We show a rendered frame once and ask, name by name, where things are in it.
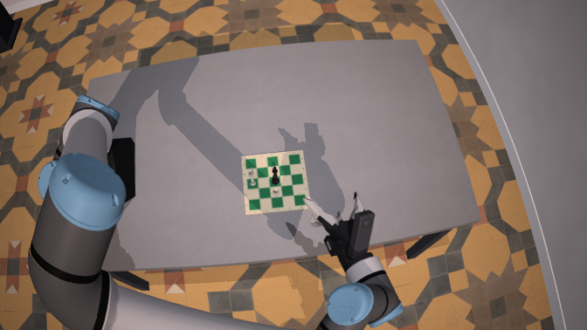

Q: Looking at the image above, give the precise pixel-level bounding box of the green and cream chessboard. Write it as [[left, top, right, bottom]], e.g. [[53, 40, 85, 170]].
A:
[[241, 150, 310, 215]]

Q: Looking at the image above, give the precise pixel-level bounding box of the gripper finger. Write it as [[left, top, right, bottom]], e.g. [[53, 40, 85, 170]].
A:
[[349, 192, 365, 219], [302, 197, 342, 238]]

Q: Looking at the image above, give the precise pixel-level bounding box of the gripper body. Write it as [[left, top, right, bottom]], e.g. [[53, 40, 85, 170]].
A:
[[324, 218, 374, 272]]

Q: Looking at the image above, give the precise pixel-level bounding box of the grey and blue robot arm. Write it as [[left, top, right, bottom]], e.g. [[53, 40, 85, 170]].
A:
[[28, 94, 404, 330]]

